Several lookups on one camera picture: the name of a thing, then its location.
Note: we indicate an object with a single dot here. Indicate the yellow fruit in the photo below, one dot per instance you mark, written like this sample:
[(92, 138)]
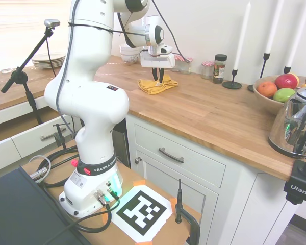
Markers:
[(296, 77)]

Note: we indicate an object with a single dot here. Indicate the wooden mounting board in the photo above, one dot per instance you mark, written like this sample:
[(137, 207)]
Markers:
[(168, 229)]

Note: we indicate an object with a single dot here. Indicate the large black bar clamp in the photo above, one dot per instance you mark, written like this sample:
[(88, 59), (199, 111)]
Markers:
[(179, 204)]

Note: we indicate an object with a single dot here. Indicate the round metal cabinet knob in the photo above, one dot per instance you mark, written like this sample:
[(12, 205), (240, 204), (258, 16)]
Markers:
[(138, 160)]

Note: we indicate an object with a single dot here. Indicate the small clear glass dish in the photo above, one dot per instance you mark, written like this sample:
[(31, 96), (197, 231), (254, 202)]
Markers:
[(6, 70)]

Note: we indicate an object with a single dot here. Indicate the silver drawer pull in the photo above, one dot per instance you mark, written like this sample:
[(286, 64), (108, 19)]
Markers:
[(47, 137)]

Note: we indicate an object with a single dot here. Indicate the yellow terry cloth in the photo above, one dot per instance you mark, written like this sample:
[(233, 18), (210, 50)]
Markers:
[(153, 88)]

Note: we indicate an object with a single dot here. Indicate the red apple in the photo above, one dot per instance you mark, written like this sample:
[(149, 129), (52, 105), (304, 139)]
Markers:
[(285, 81)]

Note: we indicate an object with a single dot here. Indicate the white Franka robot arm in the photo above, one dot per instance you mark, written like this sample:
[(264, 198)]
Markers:
[(91, 97)]

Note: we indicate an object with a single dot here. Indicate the black candle holder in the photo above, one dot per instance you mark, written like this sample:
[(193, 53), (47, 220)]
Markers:
[(232, 84), (264, 62), (287, 69)]

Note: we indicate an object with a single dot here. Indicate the orange tape piece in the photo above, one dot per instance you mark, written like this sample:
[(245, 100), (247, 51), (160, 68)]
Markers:
[(139, 183), (106, 217), (174, 200)]

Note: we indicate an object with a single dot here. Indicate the black and white marker sheet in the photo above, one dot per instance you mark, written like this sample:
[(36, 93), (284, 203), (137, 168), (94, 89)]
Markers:
[(142, 211)]

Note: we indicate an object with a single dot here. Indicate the white bowl with dark pattern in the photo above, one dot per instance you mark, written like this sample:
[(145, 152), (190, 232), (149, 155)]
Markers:
[(130, 59)]

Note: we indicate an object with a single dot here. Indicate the black boom camera stand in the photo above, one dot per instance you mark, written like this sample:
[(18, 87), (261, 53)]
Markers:
[(28, 89)]

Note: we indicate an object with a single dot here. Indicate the small black bar clamp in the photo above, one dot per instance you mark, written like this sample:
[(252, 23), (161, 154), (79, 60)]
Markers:
[(60, 136)]

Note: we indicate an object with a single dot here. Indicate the dark metal drawer pull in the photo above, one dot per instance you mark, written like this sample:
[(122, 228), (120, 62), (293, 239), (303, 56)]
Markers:
[(171, 155)]

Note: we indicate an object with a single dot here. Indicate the black flat box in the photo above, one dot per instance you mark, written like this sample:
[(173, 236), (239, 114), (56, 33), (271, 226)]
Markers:
[(20, 211)]

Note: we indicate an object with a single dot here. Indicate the glass jar red checkered lid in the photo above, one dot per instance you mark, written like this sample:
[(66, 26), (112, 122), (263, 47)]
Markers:
[(207, 70), (178, 65), (186, 67)]

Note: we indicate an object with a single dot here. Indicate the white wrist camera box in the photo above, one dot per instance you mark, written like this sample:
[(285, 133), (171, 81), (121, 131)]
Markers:
[(166, 49)]

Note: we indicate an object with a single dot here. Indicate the black Ulanzi camera mount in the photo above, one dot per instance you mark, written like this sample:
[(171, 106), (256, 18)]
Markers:
[(299, 183)]

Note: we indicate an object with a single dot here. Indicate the spice bottle black lid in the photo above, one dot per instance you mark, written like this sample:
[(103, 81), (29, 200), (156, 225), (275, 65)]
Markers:
[(219, 70)]

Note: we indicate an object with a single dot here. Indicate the stainless steel appliance front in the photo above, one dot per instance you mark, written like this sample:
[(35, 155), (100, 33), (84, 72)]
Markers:
[(121, 148)]

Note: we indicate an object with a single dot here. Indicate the gray camera on stand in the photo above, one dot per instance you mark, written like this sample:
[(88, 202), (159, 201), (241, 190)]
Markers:
[(52, 23)]

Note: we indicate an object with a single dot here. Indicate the tall white taper candle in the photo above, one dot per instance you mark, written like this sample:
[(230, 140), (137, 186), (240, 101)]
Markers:
[(242, 35), (298, 33), (274, 25)]

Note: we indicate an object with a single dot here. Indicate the white kitchen cabinet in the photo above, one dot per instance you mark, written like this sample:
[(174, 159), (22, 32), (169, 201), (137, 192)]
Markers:
[(232, 194)]

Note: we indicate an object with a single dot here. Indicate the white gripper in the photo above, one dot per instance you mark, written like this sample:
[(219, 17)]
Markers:
[(155, 61)]

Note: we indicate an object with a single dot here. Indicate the green apple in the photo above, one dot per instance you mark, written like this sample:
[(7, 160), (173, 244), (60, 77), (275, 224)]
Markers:
[(283, 95)]

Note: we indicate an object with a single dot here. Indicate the stack of white plates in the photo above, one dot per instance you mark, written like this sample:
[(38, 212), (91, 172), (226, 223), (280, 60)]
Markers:
[(44, 62)]

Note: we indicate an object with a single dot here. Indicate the white drawer unit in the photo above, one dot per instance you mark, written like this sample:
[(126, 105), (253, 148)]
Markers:
[(20, 143)]

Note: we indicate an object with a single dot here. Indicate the shiny steel kettle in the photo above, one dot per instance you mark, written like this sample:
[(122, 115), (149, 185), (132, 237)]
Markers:
[(293, 122)]

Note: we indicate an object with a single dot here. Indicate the black zip tie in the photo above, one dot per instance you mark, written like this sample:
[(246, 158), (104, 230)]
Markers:
[(91, 26)]

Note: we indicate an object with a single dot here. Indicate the wooden fruit bowl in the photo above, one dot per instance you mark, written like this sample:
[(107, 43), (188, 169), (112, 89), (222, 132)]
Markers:
[(265, 102)]

